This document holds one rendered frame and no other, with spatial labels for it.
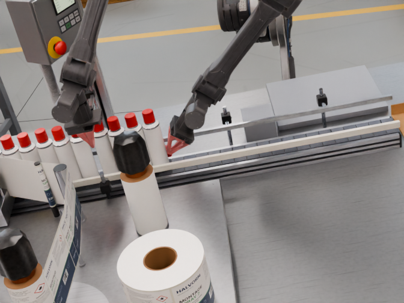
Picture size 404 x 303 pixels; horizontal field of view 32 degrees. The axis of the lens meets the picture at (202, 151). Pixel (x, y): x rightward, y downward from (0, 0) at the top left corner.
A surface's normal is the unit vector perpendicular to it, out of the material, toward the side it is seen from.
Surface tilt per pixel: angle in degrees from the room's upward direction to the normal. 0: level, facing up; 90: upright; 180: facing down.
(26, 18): 90
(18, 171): 90
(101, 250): 0
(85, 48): 68
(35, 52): 90
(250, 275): 0
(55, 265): 90
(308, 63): 0
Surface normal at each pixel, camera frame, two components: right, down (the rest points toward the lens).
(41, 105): -0.18, -0.82
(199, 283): 0.81, 0.19
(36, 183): -0.42, 0.57
